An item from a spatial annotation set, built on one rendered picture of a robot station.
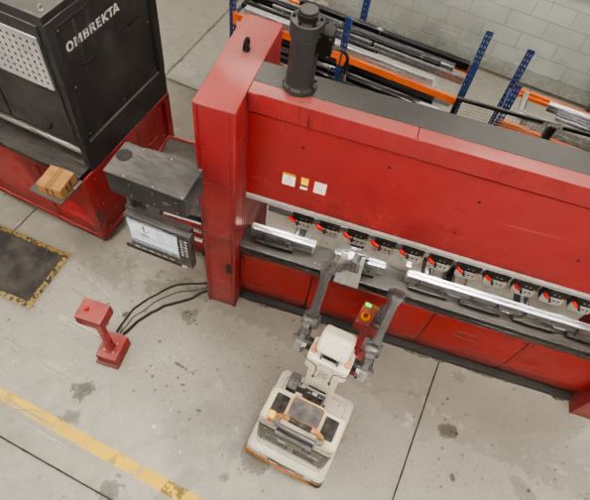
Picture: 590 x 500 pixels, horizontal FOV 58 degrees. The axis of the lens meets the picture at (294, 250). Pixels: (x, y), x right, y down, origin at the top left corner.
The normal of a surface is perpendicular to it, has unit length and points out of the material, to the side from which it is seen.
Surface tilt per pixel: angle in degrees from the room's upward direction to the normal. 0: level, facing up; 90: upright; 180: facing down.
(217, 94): 0
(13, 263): 0
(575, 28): 90
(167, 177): 0
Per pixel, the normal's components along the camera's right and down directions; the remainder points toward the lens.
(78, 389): 0.10, -0.53
